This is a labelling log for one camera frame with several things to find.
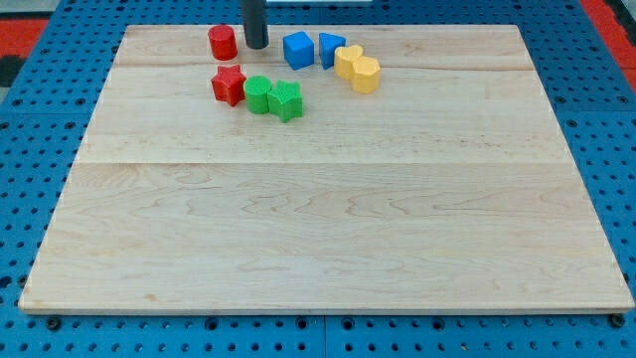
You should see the light wooden board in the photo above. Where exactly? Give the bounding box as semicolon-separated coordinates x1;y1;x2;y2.
19;25;634;315

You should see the green star block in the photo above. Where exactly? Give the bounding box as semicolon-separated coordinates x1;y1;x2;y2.
267;81;303;122

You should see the red cylinder block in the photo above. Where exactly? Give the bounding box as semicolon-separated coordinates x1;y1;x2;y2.
208;24;238;61

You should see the red star block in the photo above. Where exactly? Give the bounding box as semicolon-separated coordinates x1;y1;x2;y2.
211;65;246;106

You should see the blue cube block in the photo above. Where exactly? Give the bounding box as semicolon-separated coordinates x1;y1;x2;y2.
282;31;314;71

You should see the blue triangle block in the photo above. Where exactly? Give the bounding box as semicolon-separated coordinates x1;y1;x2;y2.
319;33;346;70

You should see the yellow heart block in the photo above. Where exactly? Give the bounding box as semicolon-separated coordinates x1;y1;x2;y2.
334;45;364;81

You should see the green cylinder block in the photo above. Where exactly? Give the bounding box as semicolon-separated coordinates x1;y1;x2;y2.
243;76;272;114

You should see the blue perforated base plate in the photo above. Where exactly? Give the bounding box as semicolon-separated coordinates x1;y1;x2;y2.
1;1;635;357

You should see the yellow hexagon block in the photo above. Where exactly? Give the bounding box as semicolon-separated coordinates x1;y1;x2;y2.
351;56;382;93

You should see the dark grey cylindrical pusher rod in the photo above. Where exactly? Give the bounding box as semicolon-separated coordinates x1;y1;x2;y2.
239;0;269;50

